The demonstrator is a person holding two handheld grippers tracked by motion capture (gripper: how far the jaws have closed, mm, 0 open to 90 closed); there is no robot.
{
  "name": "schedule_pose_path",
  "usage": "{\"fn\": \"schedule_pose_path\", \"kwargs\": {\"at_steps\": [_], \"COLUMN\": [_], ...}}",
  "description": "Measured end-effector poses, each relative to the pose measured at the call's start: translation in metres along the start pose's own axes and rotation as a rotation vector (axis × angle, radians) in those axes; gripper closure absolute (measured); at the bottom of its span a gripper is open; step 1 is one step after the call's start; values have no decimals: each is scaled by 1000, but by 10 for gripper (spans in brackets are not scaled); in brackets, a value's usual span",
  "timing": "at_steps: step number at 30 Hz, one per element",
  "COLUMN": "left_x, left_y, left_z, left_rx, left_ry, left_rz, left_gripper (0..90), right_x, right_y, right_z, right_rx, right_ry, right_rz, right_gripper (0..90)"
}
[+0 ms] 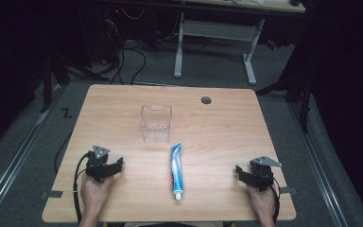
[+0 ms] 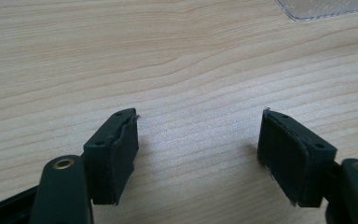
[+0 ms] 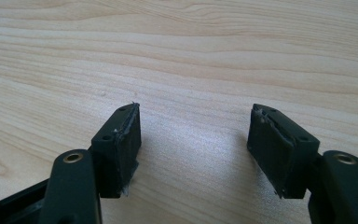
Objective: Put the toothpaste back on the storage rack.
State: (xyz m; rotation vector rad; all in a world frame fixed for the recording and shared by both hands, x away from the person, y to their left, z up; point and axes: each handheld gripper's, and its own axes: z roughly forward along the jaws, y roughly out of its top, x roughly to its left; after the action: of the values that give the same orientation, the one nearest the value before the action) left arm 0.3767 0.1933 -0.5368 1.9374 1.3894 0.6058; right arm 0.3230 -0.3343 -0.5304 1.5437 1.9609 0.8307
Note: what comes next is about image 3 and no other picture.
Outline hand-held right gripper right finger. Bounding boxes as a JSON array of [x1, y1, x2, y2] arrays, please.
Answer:
[[246, 103, 321, 200]]

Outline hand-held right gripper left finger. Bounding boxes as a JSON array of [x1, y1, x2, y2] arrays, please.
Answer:
[[88, 102, 143, 199]]

